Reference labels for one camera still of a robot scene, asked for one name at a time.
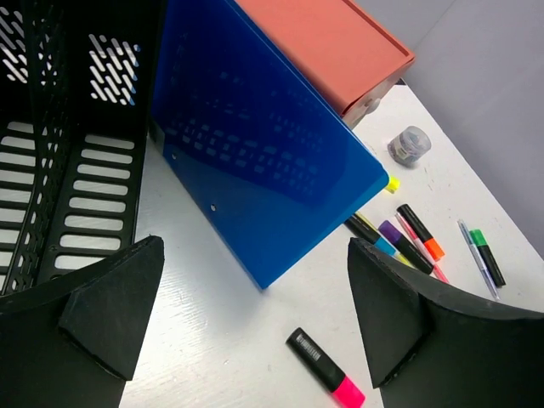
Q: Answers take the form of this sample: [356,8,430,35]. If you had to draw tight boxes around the yellow thin pen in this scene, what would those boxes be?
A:
[354,212,412,266]

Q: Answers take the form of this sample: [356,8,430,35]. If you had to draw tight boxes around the salmon top drawer box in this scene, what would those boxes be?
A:
[238,0,416,128]

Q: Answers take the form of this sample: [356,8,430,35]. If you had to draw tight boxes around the green highlighter marker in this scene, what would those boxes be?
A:
[469,229,506,288]

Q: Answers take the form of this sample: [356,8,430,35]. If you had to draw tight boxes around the pink thin pen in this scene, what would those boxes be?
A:
[395,212,450,284]

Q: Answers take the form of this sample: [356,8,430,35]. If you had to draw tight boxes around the blue thin pen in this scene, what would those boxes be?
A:
[457,219,500,301]

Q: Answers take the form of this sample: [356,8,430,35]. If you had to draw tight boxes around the purple highlighter marker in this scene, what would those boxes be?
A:
[378,220,434,275]

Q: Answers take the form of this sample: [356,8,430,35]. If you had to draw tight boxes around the pink highlighter marker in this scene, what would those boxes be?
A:
[286,327,366,408]

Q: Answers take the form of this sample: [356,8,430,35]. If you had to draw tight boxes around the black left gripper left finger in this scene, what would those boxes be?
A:
[1,235,164,407]

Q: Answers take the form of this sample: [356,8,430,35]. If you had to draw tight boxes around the orange highlighter marker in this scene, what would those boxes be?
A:
[397,204,445,261]

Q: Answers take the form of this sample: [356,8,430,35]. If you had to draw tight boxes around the yellow highlighter marker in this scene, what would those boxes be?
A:
[385,176,400,194]

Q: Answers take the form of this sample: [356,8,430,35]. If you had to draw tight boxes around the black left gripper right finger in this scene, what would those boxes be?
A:
[348,238,543,407]

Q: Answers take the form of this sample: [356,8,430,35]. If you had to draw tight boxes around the black mesh file holder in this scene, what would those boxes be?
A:
[1,1,166,296]

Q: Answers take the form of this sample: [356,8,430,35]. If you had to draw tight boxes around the clear paperclip jar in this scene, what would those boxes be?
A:
[388,126,432,167]

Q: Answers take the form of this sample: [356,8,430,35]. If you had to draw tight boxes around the blue plastic folder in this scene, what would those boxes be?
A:
[151,1,388,288]

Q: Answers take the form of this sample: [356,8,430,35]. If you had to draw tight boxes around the blue highlighter marker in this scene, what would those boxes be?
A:
[344,214,396,257]

